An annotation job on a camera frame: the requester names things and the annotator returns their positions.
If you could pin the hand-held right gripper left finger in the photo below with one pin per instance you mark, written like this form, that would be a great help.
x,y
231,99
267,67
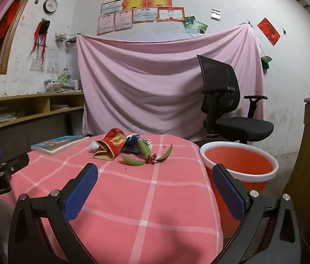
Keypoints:
x,y
82,189

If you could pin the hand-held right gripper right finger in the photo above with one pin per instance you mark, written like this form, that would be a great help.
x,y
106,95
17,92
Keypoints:
x,y
227,195

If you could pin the orange bucket with white rim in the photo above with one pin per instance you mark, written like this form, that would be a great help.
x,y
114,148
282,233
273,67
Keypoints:
x,y
240,165

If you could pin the torn white wrapper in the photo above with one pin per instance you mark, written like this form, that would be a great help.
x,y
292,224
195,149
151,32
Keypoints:
x,y
93,145

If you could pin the red paper packet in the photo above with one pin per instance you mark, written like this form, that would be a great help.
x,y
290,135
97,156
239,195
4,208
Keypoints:
x,y
113,143

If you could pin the green leaf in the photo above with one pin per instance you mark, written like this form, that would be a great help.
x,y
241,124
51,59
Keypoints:
x,y
133,161
143,147
166,154

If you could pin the blue wrapper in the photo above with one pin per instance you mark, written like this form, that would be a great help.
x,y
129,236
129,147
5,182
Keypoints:
x,y
130,144

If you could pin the red berry sprig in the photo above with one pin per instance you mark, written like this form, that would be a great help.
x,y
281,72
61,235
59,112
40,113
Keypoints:
x,y
150,159

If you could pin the large pile of papers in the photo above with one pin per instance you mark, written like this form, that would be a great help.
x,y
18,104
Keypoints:
x,y
2,118

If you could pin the blue paperback book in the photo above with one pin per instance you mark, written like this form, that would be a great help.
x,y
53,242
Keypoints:
x,y
56,144

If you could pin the pink checked cloth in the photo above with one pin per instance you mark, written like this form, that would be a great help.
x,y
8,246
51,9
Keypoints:
x,y
144,198

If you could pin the wooden desk shelf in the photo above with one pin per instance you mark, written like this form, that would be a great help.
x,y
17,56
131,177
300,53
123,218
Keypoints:
x,y
34,99

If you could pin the small pile of papers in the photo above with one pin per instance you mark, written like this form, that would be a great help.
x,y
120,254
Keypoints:
x,y
60,106

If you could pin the stack of books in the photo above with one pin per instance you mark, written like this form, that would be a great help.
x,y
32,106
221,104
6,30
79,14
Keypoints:
x,y
61,86

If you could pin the glass jar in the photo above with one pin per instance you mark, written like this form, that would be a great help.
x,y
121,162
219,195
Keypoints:
x,y
65,75

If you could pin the black office chair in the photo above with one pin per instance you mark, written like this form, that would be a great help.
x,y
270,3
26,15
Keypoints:
x,y
221,88

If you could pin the pink hanging sheet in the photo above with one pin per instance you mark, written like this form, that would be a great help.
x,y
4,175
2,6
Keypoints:
x,y
144,82

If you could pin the red feather decoration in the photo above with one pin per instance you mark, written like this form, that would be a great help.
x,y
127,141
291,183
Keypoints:
x,y
40,33

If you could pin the red cloth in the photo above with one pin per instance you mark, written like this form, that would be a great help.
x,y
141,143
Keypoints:
x,y
9,24

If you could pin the green hanging hat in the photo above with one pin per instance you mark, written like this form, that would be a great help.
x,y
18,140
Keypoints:
x,y
266,62

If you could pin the red diamond paper decoration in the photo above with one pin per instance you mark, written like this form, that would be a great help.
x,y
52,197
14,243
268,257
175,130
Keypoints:
x,y
269,31

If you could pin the green photo print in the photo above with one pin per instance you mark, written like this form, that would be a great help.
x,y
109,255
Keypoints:
x,y
188,22
200,27

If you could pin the black and white card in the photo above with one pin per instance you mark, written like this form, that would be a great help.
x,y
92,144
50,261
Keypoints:
x,y
215,14

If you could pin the wooden window frame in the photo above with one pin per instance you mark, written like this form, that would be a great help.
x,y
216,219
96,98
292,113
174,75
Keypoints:
x,y
3,66

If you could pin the white wall calendar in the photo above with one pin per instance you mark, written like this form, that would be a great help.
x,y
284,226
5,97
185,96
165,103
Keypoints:
x,y
50,62

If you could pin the metal wall rack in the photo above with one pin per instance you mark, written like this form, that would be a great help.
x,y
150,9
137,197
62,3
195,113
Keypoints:
x,y
65,38

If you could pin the round wall clock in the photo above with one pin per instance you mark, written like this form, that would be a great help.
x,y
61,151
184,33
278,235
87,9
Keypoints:
x,y
50,5

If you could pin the black wall hook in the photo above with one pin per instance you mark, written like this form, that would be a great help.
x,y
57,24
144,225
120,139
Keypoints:
x,y
284,31

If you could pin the cluster of wall certificates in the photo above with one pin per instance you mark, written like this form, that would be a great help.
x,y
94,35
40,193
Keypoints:
x,y
144,5

